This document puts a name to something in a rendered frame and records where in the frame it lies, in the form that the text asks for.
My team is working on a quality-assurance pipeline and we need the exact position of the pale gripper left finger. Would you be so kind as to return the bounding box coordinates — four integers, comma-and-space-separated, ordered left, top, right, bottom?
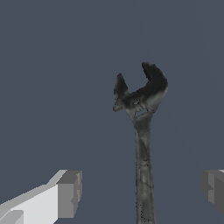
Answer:
0, 169, 83, 224

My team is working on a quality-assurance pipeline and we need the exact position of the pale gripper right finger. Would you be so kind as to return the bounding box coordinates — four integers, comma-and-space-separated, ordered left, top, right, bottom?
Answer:
199, 169, 224, 215

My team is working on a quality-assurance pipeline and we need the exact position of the dark grey adjustable wrench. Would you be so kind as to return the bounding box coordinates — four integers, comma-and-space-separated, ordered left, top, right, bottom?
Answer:
112, 61, 169, 224

